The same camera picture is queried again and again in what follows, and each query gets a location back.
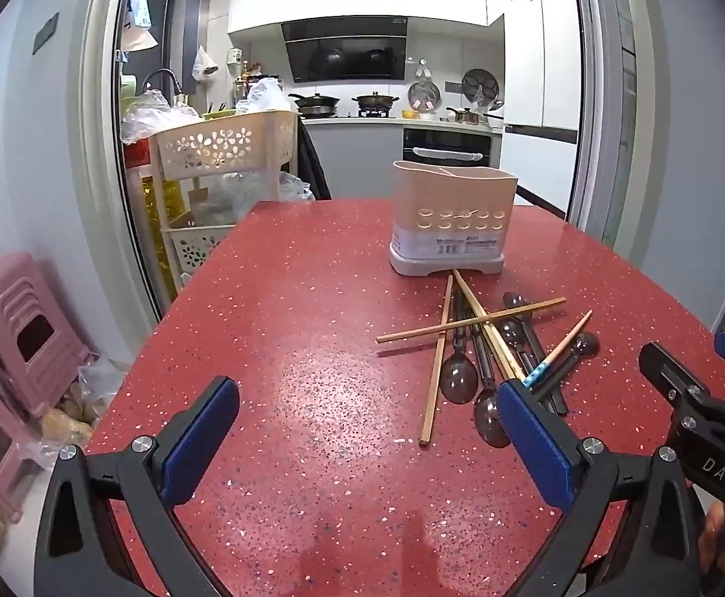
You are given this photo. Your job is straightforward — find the kitchen faucet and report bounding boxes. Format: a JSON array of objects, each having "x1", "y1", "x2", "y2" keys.
[{"x1": 143, "y1": 68, "x2": 183, "y2": 106}]

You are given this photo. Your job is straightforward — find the dark translucent plastic spoon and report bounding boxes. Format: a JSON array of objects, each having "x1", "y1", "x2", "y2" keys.
[
  {"x1": 440, "y1": 289, "x2": 480, "y2": 405},
  {"x1": 502, "y1": 291, "x2": 570, "y2": 416},
  {"x1": 498, "y1": 320, "x2": 556, "y2": 414},
  {"x1": 467, "y1": 307, "x2": 516, "y2": 449},
  {"x1": 531, "y1": 331, "x2": 601, "y2": 400}
]

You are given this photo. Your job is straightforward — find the light bamboo chopstick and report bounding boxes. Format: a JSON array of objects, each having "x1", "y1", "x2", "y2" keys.
[
  {"x1": 452, "y1": 269, "x2": 525, "y2": 382},
  {"x1": 462, "y1": 283, "x2": 528, "y2": 383}
]

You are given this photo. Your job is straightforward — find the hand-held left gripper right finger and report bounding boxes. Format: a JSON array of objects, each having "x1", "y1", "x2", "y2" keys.
[{"x1": 497, "y1": 379, "x2": 705, "y2": 597}]

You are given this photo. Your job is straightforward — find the clear bags in cart tier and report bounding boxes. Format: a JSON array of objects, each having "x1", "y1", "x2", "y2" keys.
[{"x1": 204, "y1": 171, "x2": 314, "y2": 225}]

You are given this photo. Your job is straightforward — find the black wok with lid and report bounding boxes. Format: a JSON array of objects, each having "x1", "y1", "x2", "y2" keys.
[
  {"x1": 351, "y1": 92, "x2": 401, "y2": 118},
  {"x1": 288, "y1": 92, "x2": 342, "y2": 118}
]

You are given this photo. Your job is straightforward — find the stack of pink plastic stools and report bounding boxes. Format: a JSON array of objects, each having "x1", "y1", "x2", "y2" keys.
[{"x1": 0, "y1": 253, "x2": 93, "y2": 419}]

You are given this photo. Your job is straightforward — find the clear plastic bag with goods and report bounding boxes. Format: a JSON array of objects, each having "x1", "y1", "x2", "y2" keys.
[{"x1": 39, "y1": 354, "x2": 127, "y2": 467}]

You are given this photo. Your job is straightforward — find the hanging blue white packets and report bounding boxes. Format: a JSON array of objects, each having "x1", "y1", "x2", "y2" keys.
[{"x1": 119, "y1": 0, "x2": 158, "y2": 51}]

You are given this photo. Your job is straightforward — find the steel pot with handle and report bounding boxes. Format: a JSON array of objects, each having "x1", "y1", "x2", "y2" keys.
[{"x1": 446, "y1": 105, "x2": 505, "y2": 126}]

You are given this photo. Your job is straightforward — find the beige utensil holder grey base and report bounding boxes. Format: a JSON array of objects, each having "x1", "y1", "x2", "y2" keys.
[{"x1": 389, "y1": 160, "x2": 518, "y2": 278}]

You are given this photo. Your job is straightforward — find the white plastic bag in basket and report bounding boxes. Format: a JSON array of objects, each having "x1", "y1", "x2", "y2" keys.
[{"x1": 236, "y1": 78, "x2": 301, "y2": 116}]

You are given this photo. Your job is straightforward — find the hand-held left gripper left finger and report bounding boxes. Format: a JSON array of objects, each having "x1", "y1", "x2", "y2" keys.
[{"x1": 34, "y1": 376, "x2": 240, "y2": 597}]

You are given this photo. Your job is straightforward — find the person's right hand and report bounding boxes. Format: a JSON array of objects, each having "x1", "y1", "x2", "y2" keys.
[{"x1": 698, "y1": 500, "x2": 725, "y2": 576}]

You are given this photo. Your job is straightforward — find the crumpled clear plastic bags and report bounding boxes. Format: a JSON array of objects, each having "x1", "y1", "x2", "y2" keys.
[{"x1": 119, "y1": 90, "x2": 205, "y2": 145}]

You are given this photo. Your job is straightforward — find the hanging round egg pan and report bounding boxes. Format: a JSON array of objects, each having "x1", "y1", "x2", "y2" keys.
[{"x1": 460, "y1": 67, "x2": 505, "y2": 106}]

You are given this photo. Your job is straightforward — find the black built-in oven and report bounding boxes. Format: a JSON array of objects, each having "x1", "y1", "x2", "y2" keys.
[{"x1": 402, "y1": 126, "x2": 501, "y2": 169}]

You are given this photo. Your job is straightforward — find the dark hanging cloth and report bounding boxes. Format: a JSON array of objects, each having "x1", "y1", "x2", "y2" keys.
[{"x1": 297, "y1": 117, "x2": 332, "y2": 201}]

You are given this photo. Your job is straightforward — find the brown wooden chopstick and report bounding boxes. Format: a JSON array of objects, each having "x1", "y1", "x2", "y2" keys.
[
  {"x1": 418, "y1": 275, "x2": 454, "y2": 447},
  {"x1": 376, "y1": 297, "x2": 567, "y2": 344}
]

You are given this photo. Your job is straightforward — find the beige plastic basket cart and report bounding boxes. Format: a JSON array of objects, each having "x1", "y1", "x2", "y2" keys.
[{"x1": 132, "y1": 110, "x2": 301, "y2": 299}]

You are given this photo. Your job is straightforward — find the dark wall switch plate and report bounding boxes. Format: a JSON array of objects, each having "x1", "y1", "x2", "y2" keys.
[{"x1": 32, "y1": 12, "x2": 60, "y2": 54}]

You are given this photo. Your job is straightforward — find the hanging metal strainer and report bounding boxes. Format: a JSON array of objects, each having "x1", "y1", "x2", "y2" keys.
[{"x1": 407, "y1": 59, "x2": 443, "y2": 114}]

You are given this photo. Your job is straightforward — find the black range hood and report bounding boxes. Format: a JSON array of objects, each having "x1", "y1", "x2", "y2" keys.
[{"x1": 280, "y1": 15, "x2": 411, "y2": 83}]

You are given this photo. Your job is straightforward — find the yellow package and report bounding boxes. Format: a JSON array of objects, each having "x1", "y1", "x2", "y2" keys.
[{"x1": 141, "y1": 171, "x2": 180, "y2": 299}]

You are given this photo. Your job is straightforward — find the blue patterned chopstick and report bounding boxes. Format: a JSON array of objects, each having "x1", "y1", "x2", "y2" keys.
[{"x1": 522, "y1": 309, "x2": 593, "y2": 390}]

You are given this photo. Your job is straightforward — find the grey base cabinets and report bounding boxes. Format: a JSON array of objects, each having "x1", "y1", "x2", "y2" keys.
[{"x1": 303, "y1": 119, "x2": 404, "y2": 200}]

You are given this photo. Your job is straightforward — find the hanging white plastic bag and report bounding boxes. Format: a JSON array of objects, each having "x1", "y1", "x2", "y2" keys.
[{"x1": 192, "y1": 45, "x2": 220, "y2": 82}]

